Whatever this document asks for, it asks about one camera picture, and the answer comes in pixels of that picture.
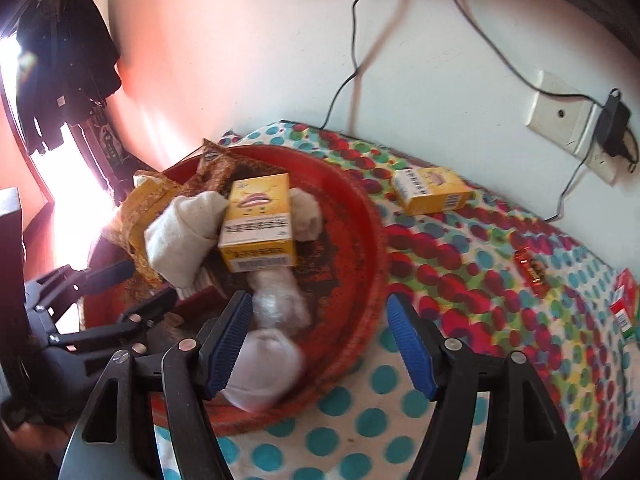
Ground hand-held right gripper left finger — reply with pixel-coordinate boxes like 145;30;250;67
60;290;254;480

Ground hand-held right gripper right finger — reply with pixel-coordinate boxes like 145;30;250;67
386;293;583;480

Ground black power adapter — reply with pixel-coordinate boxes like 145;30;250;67
595;88;633;158

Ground golden patterned packet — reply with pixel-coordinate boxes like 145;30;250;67
120;172;188;288

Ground white wall socket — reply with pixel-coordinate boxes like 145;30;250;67
525;70;601;153
580;147;623;187

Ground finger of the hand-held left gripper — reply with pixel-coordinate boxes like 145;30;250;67
117;287;178;333
75;260;137;295

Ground white plastic-wrapped bundle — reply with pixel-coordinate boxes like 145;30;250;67
220;267;313;411

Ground thin black cable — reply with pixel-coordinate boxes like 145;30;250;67
442;0;608;111

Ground black furniture panel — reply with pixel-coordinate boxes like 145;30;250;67
0;187;26;401

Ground polka dot blanket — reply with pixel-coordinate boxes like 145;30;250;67
150;120;640;480

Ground dark hanging clothes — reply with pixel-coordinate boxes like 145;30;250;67
15;0;123;156

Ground small red packet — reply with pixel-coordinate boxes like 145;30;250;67
514;249;553;287

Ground red round tray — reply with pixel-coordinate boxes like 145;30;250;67
80;145;388;436

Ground yellow cardboard box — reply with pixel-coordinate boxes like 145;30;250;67
217;173;297;273
392;166;475;217

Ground red green cardboard box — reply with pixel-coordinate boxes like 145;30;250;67
610;268;640;338

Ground black adapter cable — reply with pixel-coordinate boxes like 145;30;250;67
542;160;636;223

